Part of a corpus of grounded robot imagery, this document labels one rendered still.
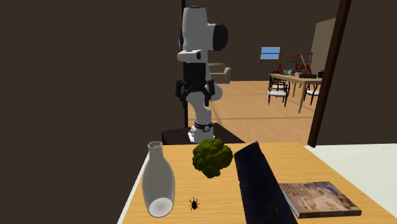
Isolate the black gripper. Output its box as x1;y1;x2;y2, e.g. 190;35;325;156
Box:
174;61;216;108

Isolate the beige armchair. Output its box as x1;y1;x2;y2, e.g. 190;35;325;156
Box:
207;62;232;85

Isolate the dark robot stand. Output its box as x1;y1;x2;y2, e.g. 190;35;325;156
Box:
160;122;246;146

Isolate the green broccoli head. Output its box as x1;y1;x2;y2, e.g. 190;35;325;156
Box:
192;138;234;179

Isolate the black chair with white seat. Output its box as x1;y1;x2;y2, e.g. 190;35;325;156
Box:
267;71;291;108
303;83;321;106

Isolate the blue window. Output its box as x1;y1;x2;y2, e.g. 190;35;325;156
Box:
258;45;282;62

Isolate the white glass bottle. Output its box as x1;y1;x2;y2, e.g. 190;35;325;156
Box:
141;141;176;218

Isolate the wooden dining table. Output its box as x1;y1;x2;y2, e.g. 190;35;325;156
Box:
268;69;324;115

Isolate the black toy beetle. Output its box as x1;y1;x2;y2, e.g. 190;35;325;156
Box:
188;195;201;212

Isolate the long dark blue box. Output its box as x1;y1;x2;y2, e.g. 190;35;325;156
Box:
233;141;299;224

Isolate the book with picture cover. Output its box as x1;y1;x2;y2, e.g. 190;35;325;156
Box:
277;181;363;219

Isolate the red metal frame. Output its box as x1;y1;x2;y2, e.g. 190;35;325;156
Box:
277;52;314;76

